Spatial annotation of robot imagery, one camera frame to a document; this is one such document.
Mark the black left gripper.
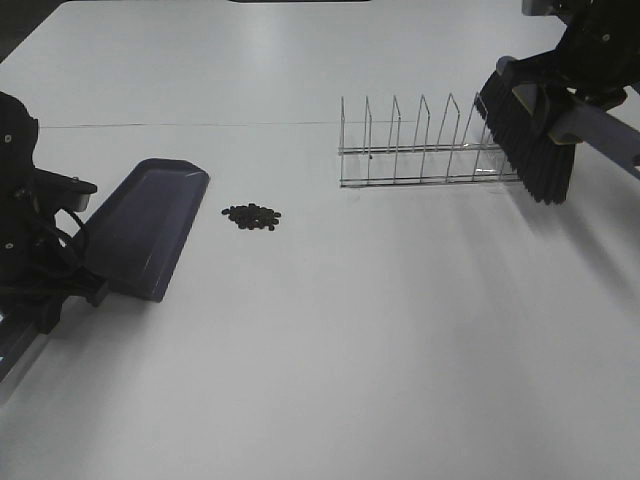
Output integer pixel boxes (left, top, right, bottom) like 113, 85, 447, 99
1, 168, 109, 334

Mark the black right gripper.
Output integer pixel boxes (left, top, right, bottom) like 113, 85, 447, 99
509, 1, 639, 140

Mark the purple brush with black bristles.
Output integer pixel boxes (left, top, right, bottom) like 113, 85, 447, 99
474, 56, 639, 205

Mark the purple plastic dustpan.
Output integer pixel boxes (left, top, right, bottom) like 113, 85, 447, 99
0, 157, 211, 396

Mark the pile of coffee beans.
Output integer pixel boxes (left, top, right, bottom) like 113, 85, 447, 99
221, 203, 282, 231

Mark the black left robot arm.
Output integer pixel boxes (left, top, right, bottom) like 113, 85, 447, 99
1, 92, 108, 333

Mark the chrome wire dish rack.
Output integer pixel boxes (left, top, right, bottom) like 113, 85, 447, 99
337, 94, 518, 188

